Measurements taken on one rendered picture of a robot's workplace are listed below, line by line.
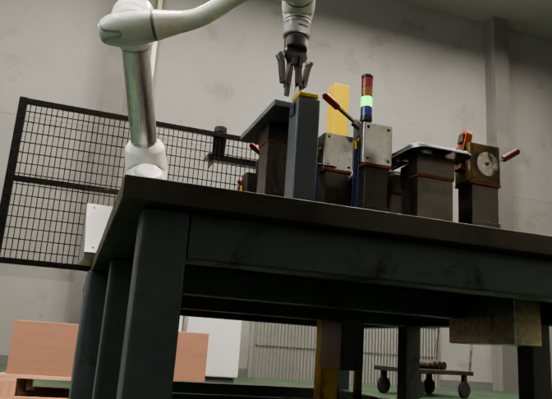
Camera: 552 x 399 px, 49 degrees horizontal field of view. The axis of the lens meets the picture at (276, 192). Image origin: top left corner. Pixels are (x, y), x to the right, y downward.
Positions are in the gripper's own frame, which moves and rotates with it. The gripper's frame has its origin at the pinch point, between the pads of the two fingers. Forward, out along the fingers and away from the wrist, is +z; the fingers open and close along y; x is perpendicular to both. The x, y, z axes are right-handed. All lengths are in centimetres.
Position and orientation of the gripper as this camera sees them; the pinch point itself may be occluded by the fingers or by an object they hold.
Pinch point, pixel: (292, 97)
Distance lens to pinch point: 192.8
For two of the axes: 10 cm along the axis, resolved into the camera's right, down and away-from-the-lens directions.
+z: -0.7, 9.7, -2.5
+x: -4.9, 1.8, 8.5
